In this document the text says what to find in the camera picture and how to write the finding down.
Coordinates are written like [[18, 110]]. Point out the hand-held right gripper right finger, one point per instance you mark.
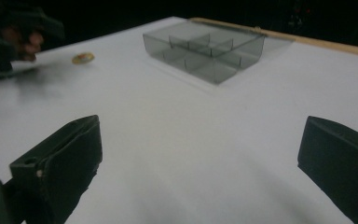
[[341, 161]]

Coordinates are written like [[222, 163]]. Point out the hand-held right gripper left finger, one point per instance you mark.
[[65, 161]]

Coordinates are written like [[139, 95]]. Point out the small round yellow badge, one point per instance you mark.
[[83, 58]]

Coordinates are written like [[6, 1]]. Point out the clear grey compartment box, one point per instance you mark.
[[205, 51]]

